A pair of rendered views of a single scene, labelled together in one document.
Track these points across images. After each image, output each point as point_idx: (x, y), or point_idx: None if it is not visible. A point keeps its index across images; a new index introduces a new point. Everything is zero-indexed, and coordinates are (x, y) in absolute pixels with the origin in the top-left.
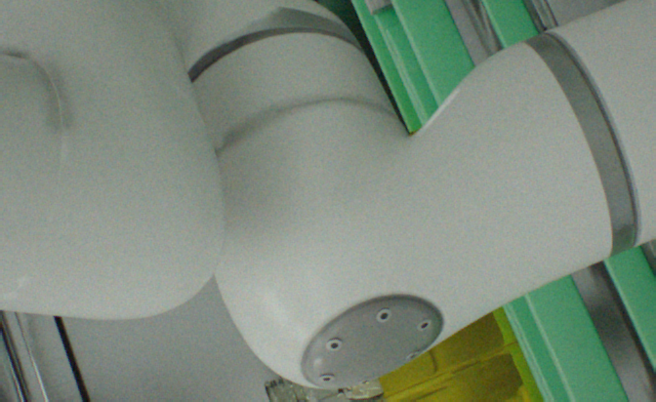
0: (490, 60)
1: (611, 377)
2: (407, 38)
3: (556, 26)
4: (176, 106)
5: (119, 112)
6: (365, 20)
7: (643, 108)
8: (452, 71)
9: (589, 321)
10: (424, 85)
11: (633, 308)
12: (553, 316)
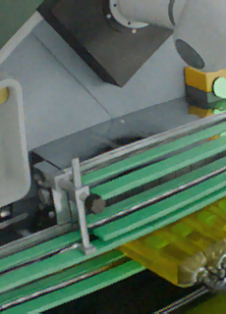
0: (181, 2)
1: (221, 137)
2: (106, 231)
3: (167, 3)
4: None
5: None
6: (87, 288)
7: None
8: (131, 178)
9: (207, 142)
10: (126, 224)
11: (198, 137)
12: (210, 147)
